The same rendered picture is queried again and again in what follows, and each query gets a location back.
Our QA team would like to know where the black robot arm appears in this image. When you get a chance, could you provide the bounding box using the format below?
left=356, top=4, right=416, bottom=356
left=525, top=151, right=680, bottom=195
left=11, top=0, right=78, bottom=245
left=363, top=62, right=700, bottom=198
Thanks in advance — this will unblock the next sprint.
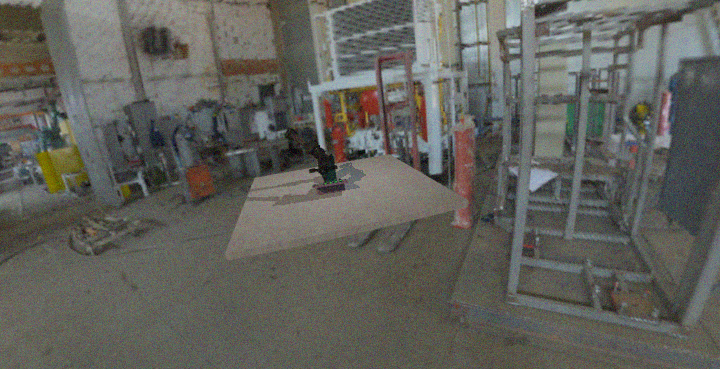
left=284, top=128, right=331, bottom=170

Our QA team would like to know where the mauve switch panel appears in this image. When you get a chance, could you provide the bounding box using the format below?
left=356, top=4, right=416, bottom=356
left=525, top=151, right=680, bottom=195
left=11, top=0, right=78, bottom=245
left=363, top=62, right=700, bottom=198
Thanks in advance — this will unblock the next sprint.
left=312, top=179, right=348, bottom=195

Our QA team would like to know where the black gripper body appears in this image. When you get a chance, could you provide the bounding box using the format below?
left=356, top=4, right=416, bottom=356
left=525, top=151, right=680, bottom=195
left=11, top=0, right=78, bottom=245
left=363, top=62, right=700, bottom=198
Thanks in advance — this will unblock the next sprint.
left=309, top=158, right=338, bottom=173

